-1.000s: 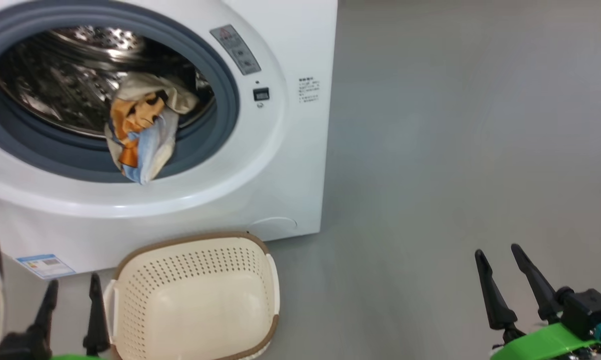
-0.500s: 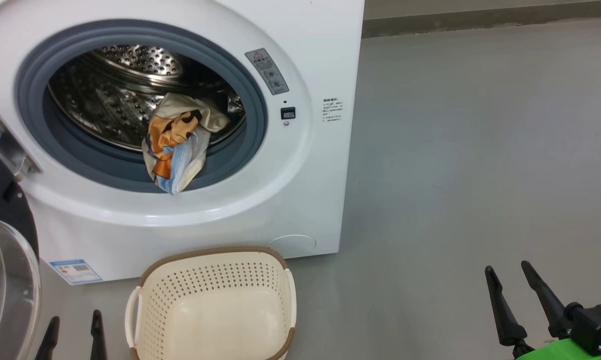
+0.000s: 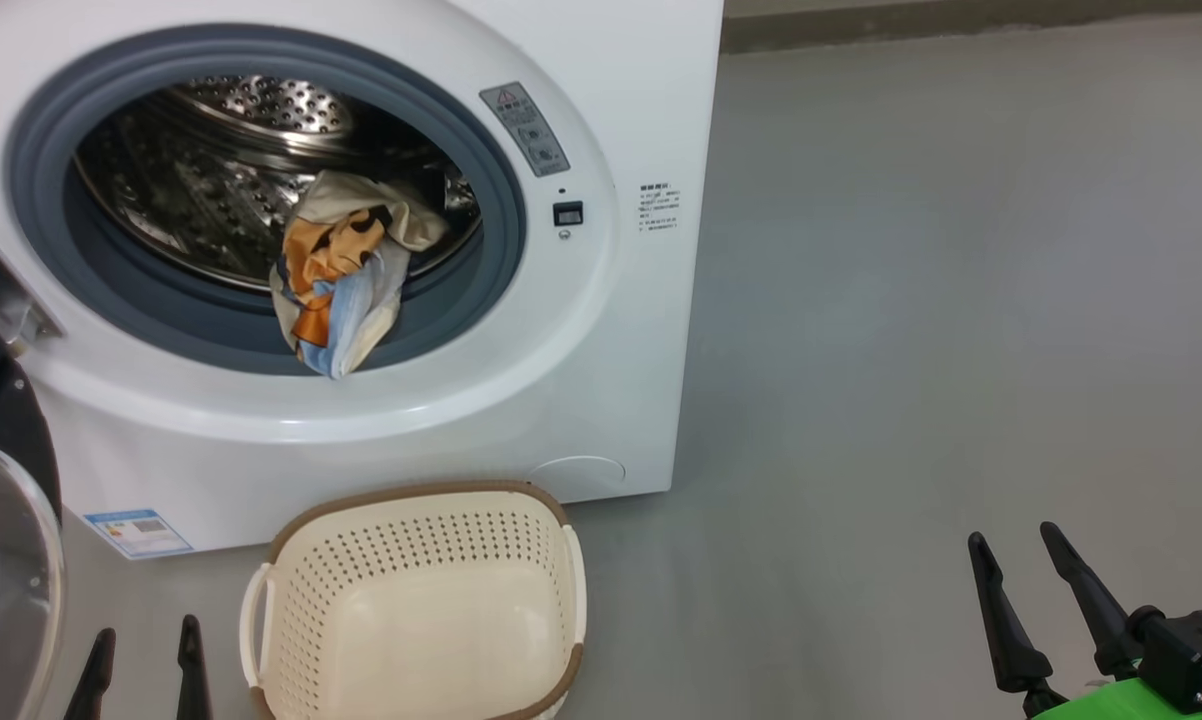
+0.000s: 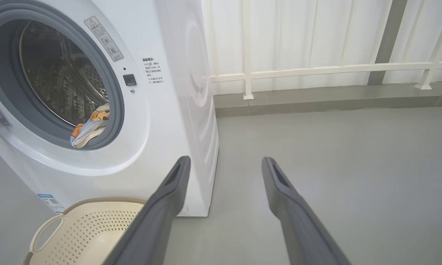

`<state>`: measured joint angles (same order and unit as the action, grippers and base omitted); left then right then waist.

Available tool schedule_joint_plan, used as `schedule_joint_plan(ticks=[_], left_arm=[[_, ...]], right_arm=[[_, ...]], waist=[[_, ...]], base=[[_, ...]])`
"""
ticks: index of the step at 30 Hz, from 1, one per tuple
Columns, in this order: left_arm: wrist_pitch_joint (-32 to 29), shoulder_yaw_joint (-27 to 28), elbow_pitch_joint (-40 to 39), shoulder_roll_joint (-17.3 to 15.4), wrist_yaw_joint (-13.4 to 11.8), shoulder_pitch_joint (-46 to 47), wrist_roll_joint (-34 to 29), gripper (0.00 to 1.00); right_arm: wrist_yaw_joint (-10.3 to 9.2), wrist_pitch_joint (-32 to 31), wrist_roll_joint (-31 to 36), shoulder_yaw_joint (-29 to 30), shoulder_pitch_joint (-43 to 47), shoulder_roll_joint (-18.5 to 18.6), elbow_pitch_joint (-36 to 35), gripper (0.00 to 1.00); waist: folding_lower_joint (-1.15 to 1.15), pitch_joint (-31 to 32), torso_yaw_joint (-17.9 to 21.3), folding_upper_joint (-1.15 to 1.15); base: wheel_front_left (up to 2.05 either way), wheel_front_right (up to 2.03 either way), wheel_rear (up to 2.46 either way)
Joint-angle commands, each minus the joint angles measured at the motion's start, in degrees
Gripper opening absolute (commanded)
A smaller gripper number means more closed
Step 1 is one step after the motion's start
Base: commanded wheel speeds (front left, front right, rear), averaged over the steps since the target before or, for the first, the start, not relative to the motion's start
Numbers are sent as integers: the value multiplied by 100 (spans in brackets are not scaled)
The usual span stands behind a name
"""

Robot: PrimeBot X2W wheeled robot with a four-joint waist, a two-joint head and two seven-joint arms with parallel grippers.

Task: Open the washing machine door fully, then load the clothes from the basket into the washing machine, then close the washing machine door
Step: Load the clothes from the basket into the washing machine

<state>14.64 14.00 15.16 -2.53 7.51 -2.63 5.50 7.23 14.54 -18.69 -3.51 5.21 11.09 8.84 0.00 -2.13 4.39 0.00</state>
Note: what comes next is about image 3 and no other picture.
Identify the washing machine door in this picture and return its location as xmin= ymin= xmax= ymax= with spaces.
xmin=0 ymin=295 xmax=67 ymax=720

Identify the cream perforated laundry basket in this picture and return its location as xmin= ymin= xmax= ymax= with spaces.
xmin=239 ymin=480 xmax=588 ymax=720

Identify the white front-load washing machine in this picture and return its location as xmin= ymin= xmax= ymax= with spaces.
xmin=0 ymin=0 xmax=727 ymax=559

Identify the stainless steel washer drum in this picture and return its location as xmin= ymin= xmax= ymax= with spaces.
xmin=73 ymin=75 xmax=482 ymax=293

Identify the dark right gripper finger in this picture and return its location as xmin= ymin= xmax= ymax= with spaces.
xmin=1039 ymin=521 xmax=1142 ymax=681
xmin=967 ymin=532 xmax=1067 ymax=716

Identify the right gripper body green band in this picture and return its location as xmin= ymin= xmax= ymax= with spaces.
xmin=1021 ymin=678 xmax=1202 ymax=720

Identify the grey warning label sticker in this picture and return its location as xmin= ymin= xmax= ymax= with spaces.
xmin=479 ymin=82 xmax=571 ymax=179

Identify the round white filter cover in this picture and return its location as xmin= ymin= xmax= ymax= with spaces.
xmin=527 ymin=455 xmax=628 ymax=501

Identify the cream garment with orange print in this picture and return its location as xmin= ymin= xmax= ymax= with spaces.
xmin=269 ymin=170 xmax=450 ymax=379

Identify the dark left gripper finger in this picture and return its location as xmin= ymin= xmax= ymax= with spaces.
xmin=61 ymin=628 xmax=118 ymax=720
xmin=176 ymin=614 xmax=212 ymax=720

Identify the silver door hinge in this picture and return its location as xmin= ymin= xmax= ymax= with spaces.
xmin=0 ymin=210 xmax=62 ymax=351

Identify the blue energy label sticker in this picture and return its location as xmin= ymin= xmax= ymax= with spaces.
xmin=83 ymin=508 xmax=194 ymax=559

